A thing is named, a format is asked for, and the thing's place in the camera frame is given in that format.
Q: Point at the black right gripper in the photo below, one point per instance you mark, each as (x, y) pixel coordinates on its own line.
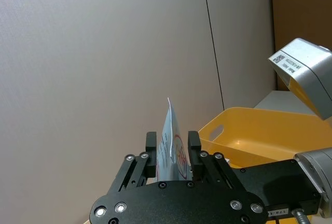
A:
(272, 182)

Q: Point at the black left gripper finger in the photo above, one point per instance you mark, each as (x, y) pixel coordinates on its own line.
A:
(151, 156)

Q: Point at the white printed paper sheet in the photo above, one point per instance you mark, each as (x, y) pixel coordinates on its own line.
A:
(167, 143)

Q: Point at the yellow plastic tray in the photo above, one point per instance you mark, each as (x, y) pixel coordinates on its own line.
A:
(259, 128)

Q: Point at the brown wooden panel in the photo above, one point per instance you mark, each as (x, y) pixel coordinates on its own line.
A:
(298, 8)

